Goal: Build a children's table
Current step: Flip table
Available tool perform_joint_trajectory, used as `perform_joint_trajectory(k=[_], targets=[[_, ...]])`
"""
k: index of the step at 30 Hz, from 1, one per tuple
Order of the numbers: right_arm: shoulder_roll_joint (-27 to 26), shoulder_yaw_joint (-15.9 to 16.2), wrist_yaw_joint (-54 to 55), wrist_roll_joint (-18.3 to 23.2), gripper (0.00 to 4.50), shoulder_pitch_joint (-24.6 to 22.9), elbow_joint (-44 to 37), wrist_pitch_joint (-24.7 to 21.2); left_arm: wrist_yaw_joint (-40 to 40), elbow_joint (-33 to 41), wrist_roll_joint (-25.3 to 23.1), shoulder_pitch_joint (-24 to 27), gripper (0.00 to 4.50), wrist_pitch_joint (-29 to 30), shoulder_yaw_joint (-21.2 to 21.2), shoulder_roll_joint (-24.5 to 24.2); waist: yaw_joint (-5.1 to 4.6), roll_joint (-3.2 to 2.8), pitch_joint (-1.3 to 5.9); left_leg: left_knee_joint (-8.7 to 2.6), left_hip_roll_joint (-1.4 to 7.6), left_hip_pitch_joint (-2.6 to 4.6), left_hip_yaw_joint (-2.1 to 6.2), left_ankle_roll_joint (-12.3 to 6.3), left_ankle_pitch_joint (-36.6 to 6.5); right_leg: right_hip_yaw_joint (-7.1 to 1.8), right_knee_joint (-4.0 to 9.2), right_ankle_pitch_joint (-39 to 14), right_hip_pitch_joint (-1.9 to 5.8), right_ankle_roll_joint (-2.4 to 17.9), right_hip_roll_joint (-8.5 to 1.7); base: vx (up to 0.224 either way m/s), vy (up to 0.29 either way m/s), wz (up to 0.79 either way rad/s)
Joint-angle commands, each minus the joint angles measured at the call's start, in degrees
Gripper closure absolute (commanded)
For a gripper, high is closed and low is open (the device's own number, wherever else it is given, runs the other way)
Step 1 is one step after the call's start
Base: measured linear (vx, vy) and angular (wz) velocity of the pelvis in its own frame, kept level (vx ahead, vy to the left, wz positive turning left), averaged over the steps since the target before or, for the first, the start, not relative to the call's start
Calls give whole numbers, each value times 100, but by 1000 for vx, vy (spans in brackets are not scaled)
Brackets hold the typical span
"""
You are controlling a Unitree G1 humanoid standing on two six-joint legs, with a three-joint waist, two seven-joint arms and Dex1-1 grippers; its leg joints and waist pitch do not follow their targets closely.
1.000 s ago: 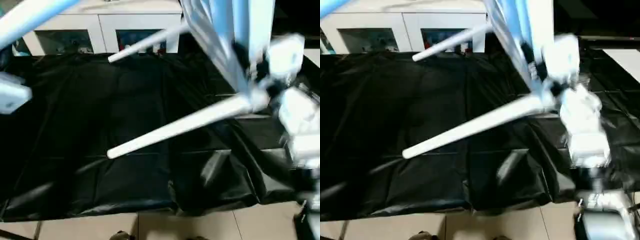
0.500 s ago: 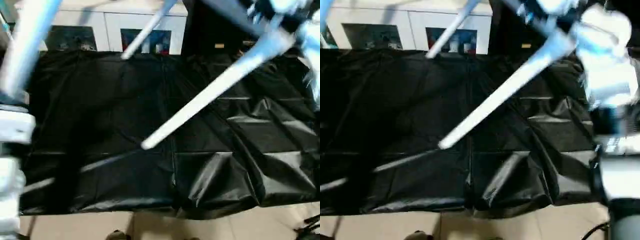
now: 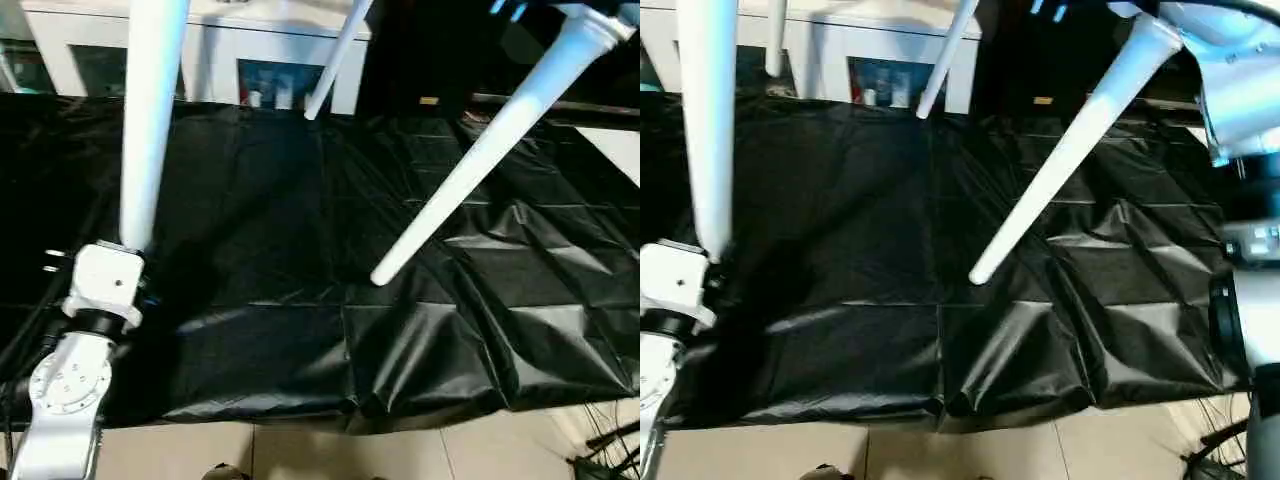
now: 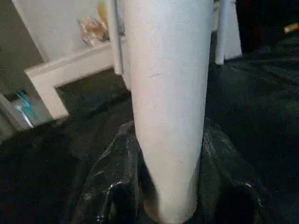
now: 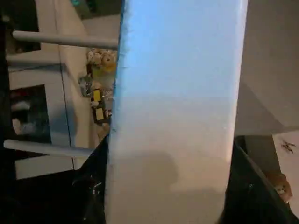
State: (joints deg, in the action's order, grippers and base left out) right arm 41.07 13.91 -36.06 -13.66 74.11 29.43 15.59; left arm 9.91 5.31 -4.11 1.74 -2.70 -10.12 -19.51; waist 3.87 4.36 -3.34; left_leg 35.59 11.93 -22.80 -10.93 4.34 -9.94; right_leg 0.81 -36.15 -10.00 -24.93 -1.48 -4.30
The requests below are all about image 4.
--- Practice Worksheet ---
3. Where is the teal and white pole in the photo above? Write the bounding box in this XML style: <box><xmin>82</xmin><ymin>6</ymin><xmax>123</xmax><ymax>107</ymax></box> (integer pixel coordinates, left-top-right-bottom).
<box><xmin>13</xmin><ymin>90</ymin><xmax>37</xmax><ymax>130</ymax></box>

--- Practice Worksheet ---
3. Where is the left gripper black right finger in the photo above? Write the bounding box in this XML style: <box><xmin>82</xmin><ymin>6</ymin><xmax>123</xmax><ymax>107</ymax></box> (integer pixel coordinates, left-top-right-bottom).
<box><xmin>194</xmin><ymin>119</ymin><xmax>267</xmax><ymax>224</ymax></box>

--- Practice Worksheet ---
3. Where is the white plastic table leg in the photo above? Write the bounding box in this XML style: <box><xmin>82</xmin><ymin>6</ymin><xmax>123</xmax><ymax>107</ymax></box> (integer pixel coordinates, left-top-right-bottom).
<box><xmin>120</xmin><ymin>0</ymin><xmax>215</xmax><ymax>224</ymax></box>
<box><xmin>214</xmin><ymin>0</ymin><xmax>230</xmax><ymax>65</ymax></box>
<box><xmin>106</xmin><ymin>0</ymin><xmax>123</xmax><ymax>76</ymax></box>

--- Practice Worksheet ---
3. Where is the small yellow tag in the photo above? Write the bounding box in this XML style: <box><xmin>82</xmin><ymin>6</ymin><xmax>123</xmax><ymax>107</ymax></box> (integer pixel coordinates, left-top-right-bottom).
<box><xmin>284</xmin><ymin>23</ymin><xmax>299</xmax><ymax>34</ymax></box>

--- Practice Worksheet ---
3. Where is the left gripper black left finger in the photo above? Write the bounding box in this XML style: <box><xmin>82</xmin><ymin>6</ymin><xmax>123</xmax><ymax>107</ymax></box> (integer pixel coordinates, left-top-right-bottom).
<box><xmin>70</xmin><ymin>120</ymin><xmax>155</xmax><ymax>224</ymax></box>

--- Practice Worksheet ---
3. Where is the black plastic mat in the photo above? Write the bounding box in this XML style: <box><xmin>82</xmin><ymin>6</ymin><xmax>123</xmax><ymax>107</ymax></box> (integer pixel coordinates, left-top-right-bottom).
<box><xmin>0</xmin><ymin>28</ymin><xmax>299</xmax><ymax>224</ymax></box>

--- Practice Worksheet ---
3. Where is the beige plush toy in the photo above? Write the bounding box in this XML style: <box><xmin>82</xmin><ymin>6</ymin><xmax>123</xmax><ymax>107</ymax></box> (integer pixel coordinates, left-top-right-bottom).
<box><xmin>78</xmin><ymin>14</ymin><xmax>111</xmax><ymax>48</ymax></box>

